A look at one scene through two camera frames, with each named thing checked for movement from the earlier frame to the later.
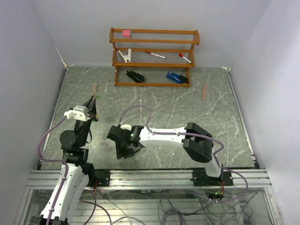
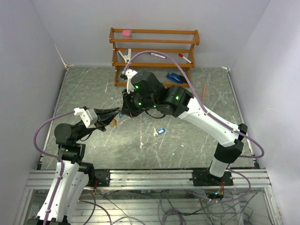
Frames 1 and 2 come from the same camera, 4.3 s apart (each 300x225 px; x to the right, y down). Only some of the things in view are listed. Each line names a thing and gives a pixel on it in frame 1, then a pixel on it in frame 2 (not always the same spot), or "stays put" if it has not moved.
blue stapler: (176, 78) stays put
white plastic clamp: (127, 58) stays put
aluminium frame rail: (149, 179) stays put
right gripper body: (122, 150) -> (135, 103)
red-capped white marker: (181, 55) stays put
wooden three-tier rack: (196, 42) stays put
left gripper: (90, 104) -> (105, 115)
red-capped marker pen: (157, 55) stays put
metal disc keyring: (96, 88) -> (117, 124)
